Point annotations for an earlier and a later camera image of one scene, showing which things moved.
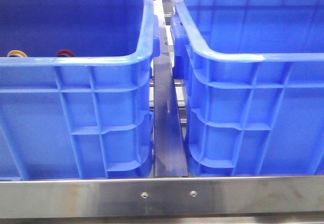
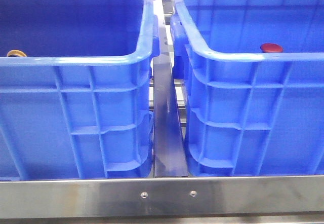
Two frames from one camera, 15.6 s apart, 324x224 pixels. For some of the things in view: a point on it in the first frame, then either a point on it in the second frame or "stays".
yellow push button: [16, 53] stays
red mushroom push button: [65, 53] to [271, 47]
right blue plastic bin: [253, 61] stays
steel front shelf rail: [161, 196] stays
